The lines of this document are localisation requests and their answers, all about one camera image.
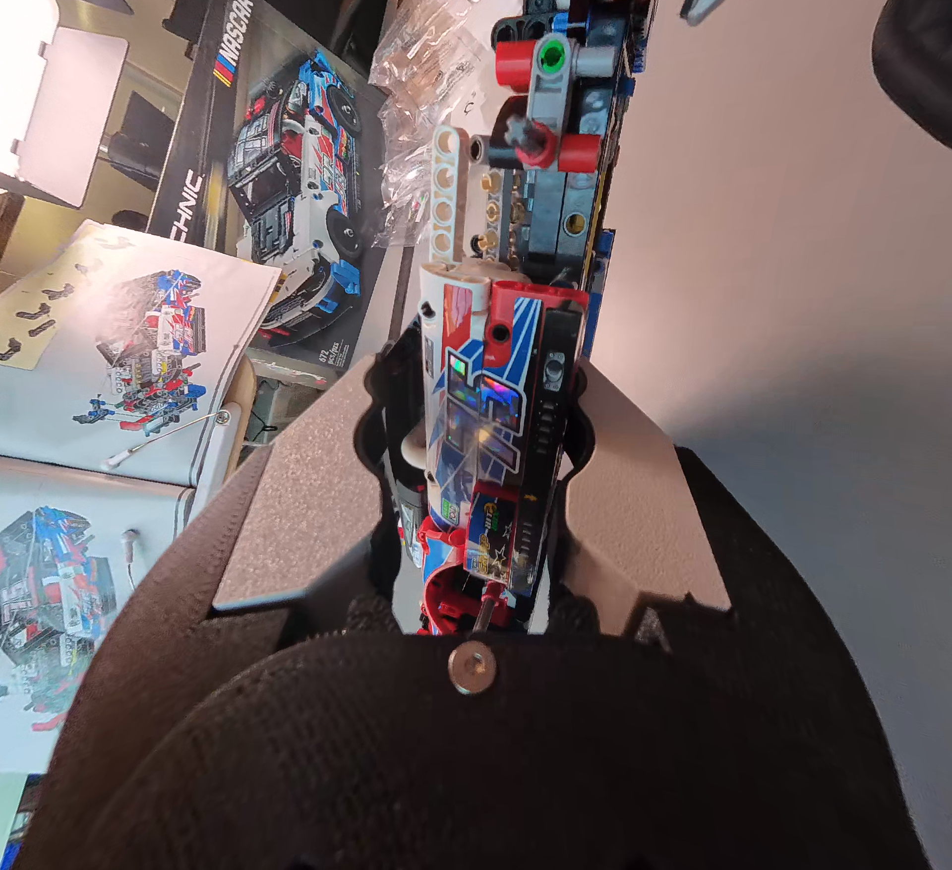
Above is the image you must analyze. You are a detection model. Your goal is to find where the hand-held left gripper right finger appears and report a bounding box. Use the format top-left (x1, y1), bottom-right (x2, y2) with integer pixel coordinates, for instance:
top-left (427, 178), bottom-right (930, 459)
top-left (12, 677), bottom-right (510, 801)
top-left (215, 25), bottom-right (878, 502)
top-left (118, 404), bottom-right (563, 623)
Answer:
top-left (558, 360), bottom-right (733, 614)

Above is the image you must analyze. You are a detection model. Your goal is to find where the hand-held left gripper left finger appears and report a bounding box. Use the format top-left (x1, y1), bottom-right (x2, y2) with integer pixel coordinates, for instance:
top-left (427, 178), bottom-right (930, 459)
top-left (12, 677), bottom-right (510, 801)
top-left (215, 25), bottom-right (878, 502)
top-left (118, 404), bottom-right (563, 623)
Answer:
top-left (212, 355), bottom-right (399, 614)

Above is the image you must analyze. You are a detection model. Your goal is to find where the toy brick race car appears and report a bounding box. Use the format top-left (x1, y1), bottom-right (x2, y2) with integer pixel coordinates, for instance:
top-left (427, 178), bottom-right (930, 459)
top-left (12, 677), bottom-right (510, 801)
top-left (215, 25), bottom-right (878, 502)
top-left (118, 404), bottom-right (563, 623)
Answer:
top-left (375, 0), bottom-right (648, 636)

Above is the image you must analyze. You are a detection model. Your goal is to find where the grey desk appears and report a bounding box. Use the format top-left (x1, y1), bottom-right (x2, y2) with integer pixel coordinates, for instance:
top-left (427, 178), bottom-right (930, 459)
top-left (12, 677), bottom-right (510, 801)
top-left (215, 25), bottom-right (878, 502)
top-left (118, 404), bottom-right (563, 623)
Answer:
top-left (372, 0), bottom-right (952, 870)

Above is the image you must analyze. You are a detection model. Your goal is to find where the white book stand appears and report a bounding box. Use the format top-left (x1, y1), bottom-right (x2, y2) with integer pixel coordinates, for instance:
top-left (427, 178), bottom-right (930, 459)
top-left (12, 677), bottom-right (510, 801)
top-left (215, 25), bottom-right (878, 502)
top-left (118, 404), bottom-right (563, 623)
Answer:
top-left (189, 357), bottom-right (257, 506)

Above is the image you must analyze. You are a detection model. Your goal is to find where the black chair armrest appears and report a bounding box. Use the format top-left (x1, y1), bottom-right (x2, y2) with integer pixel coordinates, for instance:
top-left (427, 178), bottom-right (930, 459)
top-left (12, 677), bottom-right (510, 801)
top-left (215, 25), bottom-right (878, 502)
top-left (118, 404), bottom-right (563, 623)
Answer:
top-left (870, 0), bottom-right (952, 151)

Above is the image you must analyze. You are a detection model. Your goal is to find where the open instruction booklet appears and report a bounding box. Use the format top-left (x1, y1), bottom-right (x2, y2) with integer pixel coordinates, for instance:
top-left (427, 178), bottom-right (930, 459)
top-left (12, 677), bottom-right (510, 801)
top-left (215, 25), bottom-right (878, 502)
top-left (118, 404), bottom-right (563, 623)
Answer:
top-left (0, 219), bottom-right (285, 774)

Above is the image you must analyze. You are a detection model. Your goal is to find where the toy car set box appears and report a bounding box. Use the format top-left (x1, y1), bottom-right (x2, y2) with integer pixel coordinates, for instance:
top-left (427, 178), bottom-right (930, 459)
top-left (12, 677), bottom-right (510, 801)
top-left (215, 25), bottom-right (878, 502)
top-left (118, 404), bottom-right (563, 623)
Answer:
top-left (145, 0), bottom-right (391, 374)

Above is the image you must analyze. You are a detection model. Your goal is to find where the white studio light panel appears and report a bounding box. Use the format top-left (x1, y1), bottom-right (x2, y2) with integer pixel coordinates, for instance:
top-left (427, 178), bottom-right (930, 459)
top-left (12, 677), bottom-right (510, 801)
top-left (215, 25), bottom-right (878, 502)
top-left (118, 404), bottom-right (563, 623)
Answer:
top-left (0, 0), bottom-right (131, 210)

